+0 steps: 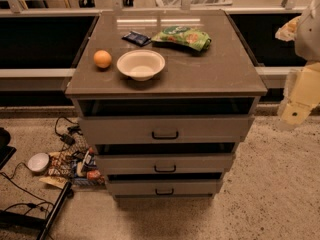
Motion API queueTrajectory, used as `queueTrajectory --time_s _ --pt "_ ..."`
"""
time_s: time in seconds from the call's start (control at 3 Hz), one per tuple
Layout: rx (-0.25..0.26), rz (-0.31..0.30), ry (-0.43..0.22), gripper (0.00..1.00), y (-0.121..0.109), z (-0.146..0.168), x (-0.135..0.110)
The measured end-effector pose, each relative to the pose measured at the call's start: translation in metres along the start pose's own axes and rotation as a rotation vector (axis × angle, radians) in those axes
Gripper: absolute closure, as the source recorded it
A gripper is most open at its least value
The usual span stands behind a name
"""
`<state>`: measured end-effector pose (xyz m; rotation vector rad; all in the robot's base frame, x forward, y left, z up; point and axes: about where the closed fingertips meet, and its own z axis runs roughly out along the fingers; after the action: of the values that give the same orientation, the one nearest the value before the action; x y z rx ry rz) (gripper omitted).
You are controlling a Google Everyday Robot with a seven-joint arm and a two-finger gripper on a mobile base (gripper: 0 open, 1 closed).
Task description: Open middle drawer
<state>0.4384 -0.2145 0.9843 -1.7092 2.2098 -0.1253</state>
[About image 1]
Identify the white paper bowl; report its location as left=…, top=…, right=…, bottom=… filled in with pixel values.
left=117, top=49, right=166, bottom=81

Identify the grey top drawer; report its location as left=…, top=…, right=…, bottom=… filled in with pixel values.
left=79, top=116, right=254, bottom=145

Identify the orange fruit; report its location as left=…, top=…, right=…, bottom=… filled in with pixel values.
left=93, top=50, right=112, bottom=68

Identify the pile of snack packages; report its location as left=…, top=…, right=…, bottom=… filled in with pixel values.
left=39, top=148, right=105, bottom=189

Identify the green chip bag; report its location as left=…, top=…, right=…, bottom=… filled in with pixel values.
left=151, top=26, right=211, bottom=52

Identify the grey bottom drawer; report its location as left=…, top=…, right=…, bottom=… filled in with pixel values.
left=106, top=180, right=223, bottom=197

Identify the black floor cable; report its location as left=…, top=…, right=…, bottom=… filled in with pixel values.
left=0, top=161, right=55, bottom=215

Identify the grey drawer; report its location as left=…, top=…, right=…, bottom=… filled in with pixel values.
left=106, top=180, right=223, bottom=197
left=95, top=154, right=234, bottom=175
left=79, top=116, right=254, bottom=145

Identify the black stand frame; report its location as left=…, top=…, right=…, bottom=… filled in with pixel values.
left=0, top=182, right=73, bottom=240

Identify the black power adapter with cable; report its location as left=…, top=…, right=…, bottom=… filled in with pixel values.
left=54, top=116, right=83, bottom=146

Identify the grey drawer cabinet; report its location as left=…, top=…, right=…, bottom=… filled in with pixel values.
left=66, top=11, right=266, bottom=183

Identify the dark blue snack packet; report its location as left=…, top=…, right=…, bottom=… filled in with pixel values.
left=122, top=31, right=151, bottom=47

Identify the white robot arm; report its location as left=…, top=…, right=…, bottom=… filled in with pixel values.
left=275, top=0, right=320, bottom=130

